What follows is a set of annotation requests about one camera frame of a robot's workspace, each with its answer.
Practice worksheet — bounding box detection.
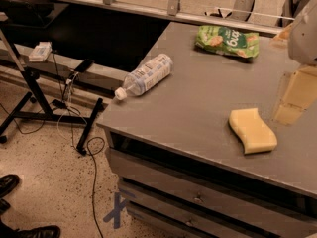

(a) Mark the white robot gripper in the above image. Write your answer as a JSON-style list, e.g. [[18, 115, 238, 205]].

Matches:
[[270, 0, 317, 125]]

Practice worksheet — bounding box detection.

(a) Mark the yellow sponge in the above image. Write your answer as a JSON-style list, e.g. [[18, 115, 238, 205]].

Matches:
[[229, 108, 277, 155]]

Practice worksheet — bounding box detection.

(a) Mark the clear plastic water bottle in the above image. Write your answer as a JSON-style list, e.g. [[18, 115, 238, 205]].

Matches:
[[115, 54, 173, 100]]

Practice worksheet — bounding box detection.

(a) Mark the green snack bag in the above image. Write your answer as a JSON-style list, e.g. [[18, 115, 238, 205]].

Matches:
[[195, 25, 260, 59]]

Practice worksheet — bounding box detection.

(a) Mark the grey drawer cabinet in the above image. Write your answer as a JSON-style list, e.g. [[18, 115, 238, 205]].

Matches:
[[98, 23, 317, 238]]

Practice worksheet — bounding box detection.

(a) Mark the blue tape cross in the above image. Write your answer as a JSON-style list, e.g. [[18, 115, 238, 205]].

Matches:
[[103, 192, 128, 229]]

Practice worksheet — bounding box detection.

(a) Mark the black metal stand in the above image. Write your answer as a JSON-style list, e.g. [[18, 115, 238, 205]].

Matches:
[[0, 30, 103, 155]]

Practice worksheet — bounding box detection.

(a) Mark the white tissue pack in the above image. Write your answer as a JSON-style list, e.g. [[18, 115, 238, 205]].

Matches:
[[29, 42, 52, 62]]

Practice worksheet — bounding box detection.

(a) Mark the black shoe lower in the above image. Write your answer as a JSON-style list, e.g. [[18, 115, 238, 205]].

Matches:
[[14, 225, 60, 238]]

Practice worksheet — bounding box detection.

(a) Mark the metal window rail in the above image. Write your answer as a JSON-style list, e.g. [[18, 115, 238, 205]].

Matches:
[[56, 0, 283, 35]]

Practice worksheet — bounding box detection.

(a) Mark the black floor cable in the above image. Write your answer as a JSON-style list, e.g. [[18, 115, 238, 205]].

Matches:
[[83, 136, 107, 238]]

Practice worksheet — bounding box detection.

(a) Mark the white charging cable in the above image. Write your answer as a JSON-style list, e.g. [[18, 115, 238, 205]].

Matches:
[[56, 71, 87, 147]]

